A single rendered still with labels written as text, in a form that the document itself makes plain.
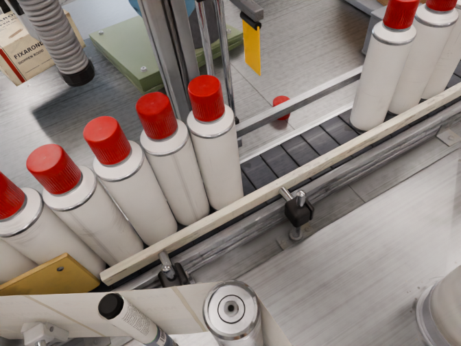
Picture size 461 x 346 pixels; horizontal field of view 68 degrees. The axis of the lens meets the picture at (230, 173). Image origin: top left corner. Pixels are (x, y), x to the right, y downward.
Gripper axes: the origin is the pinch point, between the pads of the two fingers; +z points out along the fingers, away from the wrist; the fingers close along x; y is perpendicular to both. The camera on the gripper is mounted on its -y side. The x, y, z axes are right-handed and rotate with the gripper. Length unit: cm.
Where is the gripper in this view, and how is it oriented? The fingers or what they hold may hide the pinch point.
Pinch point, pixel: (24, 31)
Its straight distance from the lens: 84.0
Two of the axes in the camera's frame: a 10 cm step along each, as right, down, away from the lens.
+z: 1.0, 5.9, 8.0
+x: -7.1, -5.3, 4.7
